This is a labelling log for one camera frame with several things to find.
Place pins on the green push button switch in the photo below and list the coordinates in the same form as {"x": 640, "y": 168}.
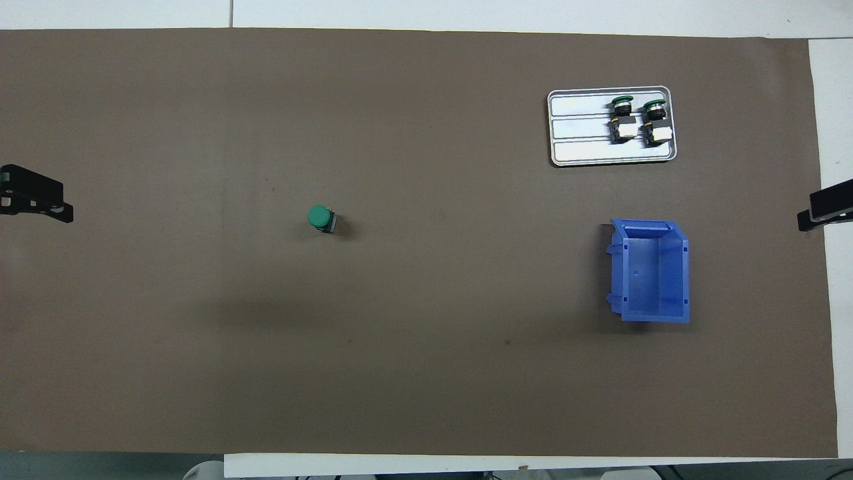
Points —
{"x": 318, "y": 216}
{"x": 623, "y": 130}
{"x": 658, "y": 134}

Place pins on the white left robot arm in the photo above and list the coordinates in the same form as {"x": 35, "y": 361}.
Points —
{"x": 200, "y": 472}

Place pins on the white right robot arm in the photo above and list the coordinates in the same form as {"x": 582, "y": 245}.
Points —
{"x": 626, "y": 475}

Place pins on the blue plastic bin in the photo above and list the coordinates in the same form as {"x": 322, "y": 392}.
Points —
{"x": 640, "y": 273}

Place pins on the grey metal tray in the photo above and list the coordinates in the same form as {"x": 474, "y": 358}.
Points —
{"x": 580, "y": 152}

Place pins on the brown table mat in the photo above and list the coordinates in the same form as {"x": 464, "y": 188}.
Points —
{"x": 400, "y": 300}

